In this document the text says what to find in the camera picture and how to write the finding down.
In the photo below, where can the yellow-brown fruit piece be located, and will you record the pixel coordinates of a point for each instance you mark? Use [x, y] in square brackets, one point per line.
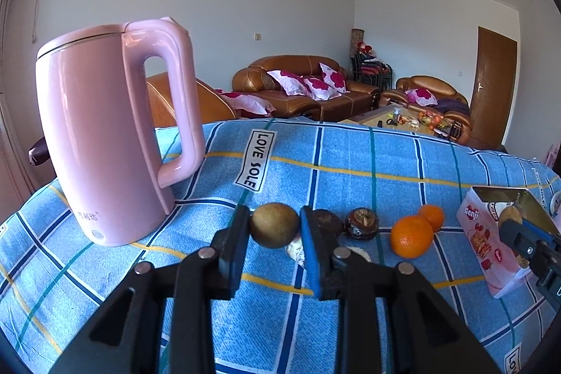
[510, 215]

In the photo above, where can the cut dark purple fruit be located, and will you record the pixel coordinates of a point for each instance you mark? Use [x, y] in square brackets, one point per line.
[361, 223]

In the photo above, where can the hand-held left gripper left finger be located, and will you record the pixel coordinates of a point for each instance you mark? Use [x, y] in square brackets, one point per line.
[236, 255]

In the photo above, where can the brown leather three-seat sofa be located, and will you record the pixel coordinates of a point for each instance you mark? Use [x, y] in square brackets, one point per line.
[263, 91]

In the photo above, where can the dark brown stool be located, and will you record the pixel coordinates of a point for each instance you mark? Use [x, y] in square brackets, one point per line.
[37, 150]

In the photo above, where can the tan leather chair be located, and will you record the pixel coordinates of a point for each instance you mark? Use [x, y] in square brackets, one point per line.
[214, 106]

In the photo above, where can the round brown fruit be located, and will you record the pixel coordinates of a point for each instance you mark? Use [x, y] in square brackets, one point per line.
[274, 225]

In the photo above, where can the brown leather armchair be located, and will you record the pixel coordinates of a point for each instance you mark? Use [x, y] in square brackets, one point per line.
[438, 85]

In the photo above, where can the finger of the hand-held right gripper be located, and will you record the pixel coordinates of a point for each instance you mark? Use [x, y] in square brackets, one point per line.
[512, 233]

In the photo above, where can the wooden coffee table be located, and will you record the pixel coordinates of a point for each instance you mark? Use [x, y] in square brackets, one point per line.
[372, 120]

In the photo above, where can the large orange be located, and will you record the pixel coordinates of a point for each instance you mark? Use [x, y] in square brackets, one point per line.
[412, 237]

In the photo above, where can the beige lumpy piece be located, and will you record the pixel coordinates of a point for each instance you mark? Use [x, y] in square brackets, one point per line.
[297, 252]

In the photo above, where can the pink flowered white pillow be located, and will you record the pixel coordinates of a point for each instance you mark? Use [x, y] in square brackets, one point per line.
[250, 102]

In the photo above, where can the flat beige piece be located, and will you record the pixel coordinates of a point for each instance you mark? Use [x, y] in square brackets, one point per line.
[360, 253]

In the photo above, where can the tall patterned vase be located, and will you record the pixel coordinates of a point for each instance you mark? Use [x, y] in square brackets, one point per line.
[357, 39]

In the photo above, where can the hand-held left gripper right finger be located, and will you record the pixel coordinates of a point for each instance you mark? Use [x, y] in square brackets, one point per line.
[313, 260]

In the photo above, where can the blue checked cloth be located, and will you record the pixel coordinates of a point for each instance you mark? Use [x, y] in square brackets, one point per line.
[350, 163]

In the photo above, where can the small orange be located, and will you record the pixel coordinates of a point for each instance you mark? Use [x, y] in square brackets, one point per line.
[434, 216]

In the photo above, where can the stacked dark chairs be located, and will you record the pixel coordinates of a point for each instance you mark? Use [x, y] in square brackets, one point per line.
[370, 71]

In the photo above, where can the pink flowered white cushion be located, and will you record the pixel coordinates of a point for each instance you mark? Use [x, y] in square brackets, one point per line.
[285, 82]
[334, 77]
[322, 89]
[421, 96]

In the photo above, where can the dark brown fruit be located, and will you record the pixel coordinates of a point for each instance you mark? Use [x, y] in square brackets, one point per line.
[328, 221]

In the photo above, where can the purple cloth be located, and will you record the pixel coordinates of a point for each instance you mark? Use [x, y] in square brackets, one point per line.
[451, 106]

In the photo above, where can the brown wooden door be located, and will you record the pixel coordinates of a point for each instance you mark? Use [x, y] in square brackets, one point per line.
[493, 93]

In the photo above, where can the white red snack box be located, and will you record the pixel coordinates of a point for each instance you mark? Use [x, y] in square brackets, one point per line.
[482, 242]

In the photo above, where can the pink electric kettle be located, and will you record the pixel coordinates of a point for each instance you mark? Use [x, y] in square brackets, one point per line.
[87, 115]

